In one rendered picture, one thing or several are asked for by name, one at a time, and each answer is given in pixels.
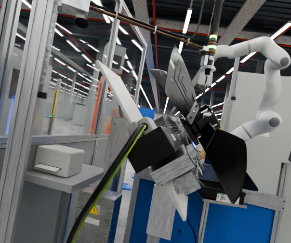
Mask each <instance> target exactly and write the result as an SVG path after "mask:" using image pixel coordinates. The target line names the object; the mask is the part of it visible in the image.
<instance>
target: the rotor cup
mask: <svg viewBox="0 0 291 243"><path fill-rule="evenodd" d="M205 109H208V110H207V111H205V112H203V113H201V112H202V111H204V110H205ZM179 119H180V121H181V123H182V125H183V127H184V128H185V130H186V131H187V133H188V135H189V136H190V138H191V140H192V141H193V143H194V144H195V146H196V145H198V144H199V141H198V140H197V138H198V137H199V136H201V135H202V133H203V131H204V129H205V127H206V125H207V123H208V122H209V123H210V124H211V125H212V126H213V125H215V124H217V125H216V126H214V129H215V130H216V129H220V128H221V126H220V123H219V121H218V120H217V118H216V116H215V114H214V113H213V111H212V110H211V109H210V107H209V106H208V105H204V106H202V107H200V108H199V110H198V112H197V114H196V116H195V118H194V120H193V122H192V124H191V125H189V123H188V122H187V120H186V119H185V118H184V117H183V115H181V116H179Z"/></svg>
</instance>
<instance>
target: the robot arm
mask: <svg viewBox="0 0 291 243"><path fill-rule="evenodd" d="M255 52H260V53H261V54H263V55H264V56H265V57H266V58H268V59H267V60H266V62H265V66H264V73H265V90H264V95H263V98H262V100H261V103H260V105H259V107H258V110H257V113H256V120H253V121H249V122H246V123H244V124H243V125H241V126H240V127H238V128H237V129H235V130H233V131H232V132H230V133H231V134H233V135H235V136H237V137H239V138H241V139H243V140H244V141H245V142H247V141H249V140H250V139H252V138H254V137H255V136H257V135H260V134H265V133H268V132H271V131H273V130H275V129H277V128H278V127H279V126H280V125H281V123H282V118H281V116H280V115H279V114H277V113H275V112H274V108H275V105H276V103H277V101H278V99H279V96H280V92H281V87H282V81H281V76H280V70H282V69H285V68H287V67H288V66H289V65H290V63H291V58H290V56H289V54H288V53H287V52H286V51H285V50H284V49H282V48H281V47H279V46H278V45H277V44H276V43H275V42H274V41H273V40H272V39H271V38H270V37H267V36H262V37H258V38H255V39H252V40H248V41H244V42H241V43H238V44H235V45H232V46H228V45H219V46H217V47H216V53H215V54H214V59H213V64H212V66H213V65H214V60H215V59H216V58H219V57H227V58H229V59H233V58H237V57H240V56H244V55H248V54H252V53H255ZM205 79H206V77H205V72H204V71H202V70H201V71H200V73H199V75H198V81H197V85H196V86H197V87H199V88H200V89H201V92H200V94H201V96H203V95H205V91H206V90H207V89H209V88H212V72H210V75H208V78H207V82H206V88H204V90H203V86H205Z"/></svg>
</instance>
